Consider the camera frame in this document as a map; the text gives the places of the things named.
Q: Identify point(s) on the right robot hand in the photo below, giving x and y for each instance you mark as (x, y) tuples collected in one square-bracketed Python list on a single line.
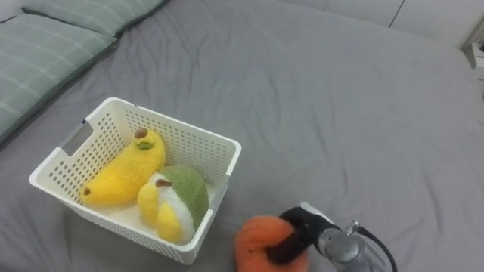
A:
[(298, 236)]

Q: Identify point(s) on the orange smiling soft toy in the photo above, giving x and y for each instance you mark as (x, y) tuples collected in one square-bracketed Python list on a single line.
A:
[(255, 242)]

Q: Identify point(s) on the yellow banana soft toy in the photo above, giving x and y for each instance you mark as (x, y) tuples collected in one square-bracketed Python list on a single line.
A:
[(126, 172)]

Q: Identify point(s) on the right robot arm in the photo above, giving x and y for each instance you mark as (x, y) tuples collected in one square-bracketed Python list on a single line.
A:
[(349, 251)]

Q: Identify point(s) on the grey bed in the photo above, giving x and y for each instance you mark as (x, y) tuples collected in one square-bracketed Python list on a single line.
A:
[(302, 113)]

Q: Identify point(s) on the green yellow durian soft toy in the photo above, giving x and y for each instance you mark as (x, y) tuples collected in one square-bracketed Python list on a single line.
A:
[(177, 202)]

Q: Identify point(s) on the white perforated plastic basket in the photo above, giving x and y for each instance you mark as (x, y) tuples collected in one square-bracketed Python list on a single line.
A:
[(94, 151)]

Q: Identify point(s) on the white cabinet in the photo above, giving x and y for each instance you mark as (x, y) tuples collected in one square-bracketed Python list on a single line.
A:
[(474, 49)]

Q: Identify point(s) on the green checked pillow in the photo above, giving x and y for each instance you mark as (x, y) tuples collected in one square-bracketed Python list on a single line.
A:
[(38, 64), (94, 13)]

